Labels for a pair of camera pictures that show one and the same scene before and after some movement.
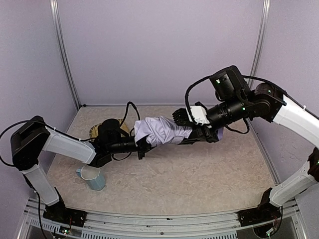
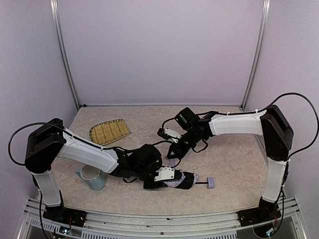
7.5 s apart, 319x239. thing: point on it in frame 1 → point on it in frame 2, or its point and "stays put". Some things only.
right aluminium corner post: [261, 36] stays put
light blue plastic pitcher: [90, 176] stays put
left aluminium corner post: [65, 49] stays put
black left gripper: [141, 148] → [178, 179]
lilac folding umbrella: [159, 131] → [172, 183]
